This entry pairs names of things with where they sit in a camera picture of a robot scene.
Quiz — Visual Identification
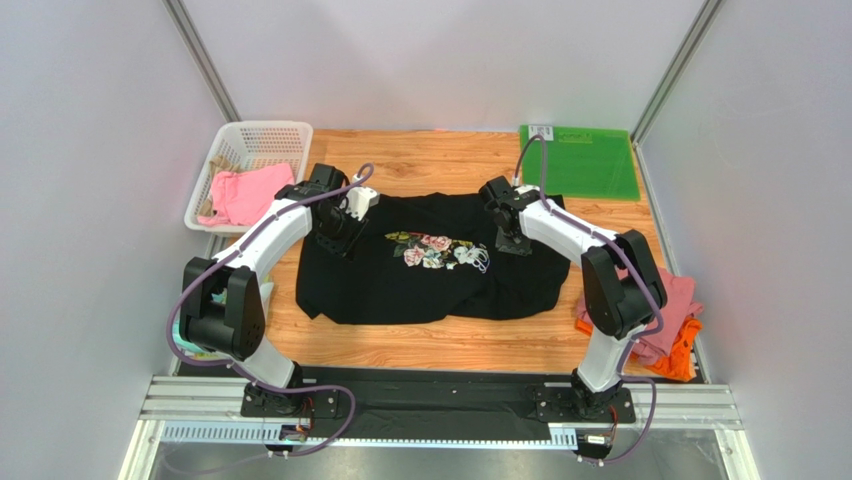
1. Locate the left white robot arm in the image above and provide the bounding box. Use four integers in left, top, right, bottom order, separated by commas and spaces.
166, 163, 378, 395

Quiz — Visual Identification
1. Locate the white label sticker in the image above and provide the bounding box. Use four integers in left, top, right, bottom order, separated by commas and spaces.
528, 124, 554, 141

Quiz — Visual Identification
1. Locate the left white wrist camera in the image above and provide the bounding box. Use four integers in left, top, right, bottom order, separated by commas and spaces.
345, 187, 380, 221

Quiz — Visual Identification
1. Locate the folded pink t shirt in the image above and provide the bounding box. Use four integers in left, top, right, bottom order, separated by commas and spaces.
576, 266, 706, 367

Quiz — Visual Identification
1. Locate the green snack bowl package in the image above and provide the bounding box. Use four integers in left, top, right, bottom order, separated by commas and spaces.
172, 276, 275, 358

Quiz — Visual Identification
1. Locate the black floral t shirt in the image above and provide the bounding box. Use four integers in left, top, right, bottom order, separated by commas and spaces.
296, 193, 570, 325

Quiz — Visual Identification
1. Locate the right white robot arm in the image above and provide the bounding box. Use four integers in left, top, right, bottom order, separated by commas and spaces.
479, 177, 667, 395

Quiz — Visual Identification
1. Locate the light pink shirt in basket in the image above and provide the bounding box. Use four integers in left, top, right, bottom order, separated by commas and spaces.
197, 163, 294, 227

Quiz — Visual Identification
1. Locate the green cutting mat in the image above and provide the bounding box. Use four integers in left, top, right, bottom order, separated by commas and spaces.
519, 124, 640, 201

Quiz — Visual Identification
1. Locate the folded orange t shirt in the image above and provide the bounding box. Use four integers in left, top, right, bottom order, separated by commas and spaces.
574, 315, 704, 383

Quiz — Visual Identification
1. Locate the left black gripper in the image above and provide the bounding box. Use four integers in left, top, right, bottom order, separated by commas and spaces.
316, 202, 370, 262

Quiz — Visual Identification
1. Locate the white plastic basket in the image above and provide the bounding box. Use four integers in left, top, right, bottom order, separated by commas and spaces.
184, 121, 313, 237

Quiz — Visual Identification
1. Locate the beige cloth in basket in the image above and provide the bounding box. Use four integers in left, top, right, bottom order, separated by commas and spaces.
197, 155, 242, 217

